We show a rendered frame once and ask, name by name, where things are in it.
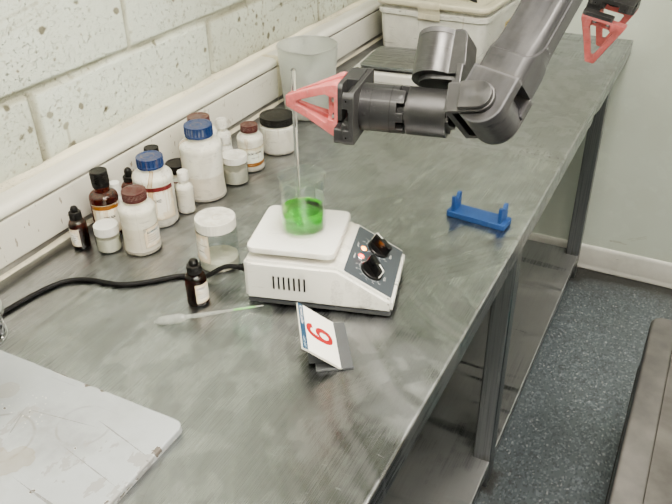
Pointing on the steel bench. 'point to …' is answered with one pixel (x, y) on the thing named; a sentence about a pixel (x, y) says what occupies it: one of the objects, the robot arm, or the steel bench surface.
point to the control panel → (379, 261)
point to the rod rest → (479, 214)
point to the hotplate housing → (315, 281)
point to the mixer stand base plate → (72, 438)
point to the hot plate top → (267, 241)
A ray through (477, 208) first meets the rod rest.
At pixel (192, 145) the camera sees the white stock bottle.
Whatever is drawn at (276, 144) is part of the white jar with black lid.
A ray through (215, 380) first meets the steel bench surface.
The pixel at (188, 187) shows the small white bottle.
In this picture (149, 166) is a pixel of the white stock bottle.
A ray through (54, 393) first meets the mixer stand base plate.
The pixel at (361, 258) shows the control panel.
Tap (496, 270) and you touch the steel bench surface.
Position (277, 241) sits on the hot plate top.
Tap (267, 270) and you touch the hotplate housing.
